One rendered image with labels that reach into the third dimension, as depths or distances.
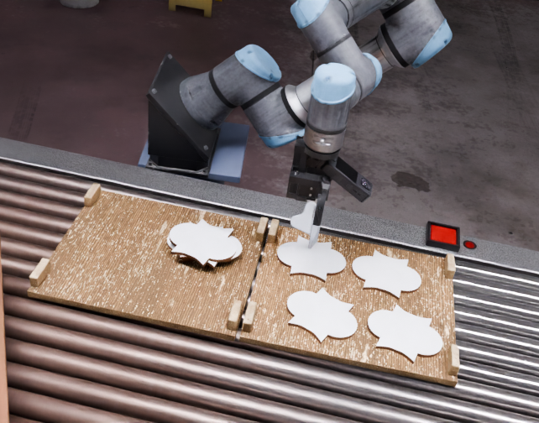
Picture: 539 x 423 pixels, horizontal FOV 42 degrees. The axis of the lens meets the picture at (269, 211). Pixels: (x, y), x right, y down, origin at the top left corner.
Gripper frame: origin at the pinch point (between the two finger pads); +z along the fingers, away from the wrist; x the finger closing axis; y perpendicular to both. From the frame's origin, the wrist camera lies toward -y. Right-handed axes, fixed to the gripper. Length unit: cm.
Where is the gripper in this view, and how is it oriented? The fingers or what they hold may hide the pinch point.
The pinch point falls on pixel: (316, 227)
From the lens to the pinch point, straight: 146.6
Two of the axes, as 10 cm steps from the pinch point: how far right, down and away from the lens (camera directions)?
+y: -9.8, -1.9, 0.7
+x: -1.7, 5.9, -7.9
